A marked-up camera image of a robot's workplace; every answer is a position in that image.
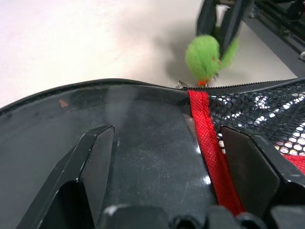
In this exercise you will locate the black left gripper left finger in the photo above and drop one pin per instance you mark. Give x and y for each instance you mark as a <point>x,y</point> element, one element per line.
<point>90,167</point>

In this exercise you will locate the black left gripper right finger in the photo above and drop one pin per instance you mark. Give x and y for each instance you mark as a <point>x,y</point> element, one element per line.
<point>252,171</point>

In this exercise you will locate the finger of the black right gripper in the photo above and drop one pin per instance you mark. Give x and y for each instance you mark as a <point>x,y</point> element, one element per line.
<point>232,23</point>
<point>206,16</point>

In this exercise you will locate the black red table tennis paddle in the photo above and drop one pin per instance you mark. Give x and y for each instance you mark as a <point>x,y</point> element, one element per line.
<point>143,155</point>

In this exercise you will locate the black red mesh paddle case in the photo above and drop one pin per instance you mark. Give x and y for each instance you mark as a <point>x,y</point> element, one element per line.
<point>202,119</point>

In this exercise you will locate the white caster wheel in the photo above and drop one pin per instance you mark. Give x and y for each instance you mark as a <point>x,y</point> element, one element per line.
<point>302,55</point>

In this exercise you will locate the black metal frame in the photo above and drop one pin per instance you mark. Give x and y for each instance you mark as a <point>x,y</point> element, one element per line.
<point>281,21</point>

